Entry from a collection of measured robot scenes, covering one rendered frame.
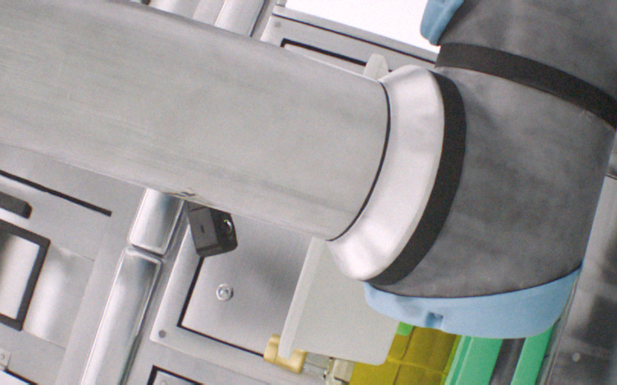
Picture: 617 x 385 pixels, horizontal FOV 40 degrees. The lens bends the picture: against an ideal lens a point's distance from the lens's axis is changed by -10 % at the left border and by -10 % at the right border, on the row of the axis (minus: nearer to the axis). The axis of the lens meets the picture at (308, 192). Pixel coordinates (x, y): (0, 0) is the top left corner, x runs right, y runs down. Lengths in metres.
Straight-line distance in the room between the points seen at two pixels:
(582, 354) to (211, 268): 0.51
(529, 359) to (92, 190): 0.64
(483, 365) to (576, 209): 0.42
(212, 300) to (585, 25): 0.77
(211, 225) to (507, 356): 0.31
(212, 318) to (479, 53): 0.74
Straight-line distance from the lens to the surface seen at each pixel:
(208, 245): 0.80
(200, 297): 1.15
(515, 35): 0.47
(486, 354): 0.88
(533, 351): 0.89
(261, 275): 1.15
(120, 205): 1.22
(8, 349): 1.26
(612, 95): 0.49
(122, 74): 0.40
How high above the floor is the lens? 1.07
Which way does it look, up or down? 6 degrees up
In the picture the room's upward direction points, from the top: 72 degrees counter-clockwise
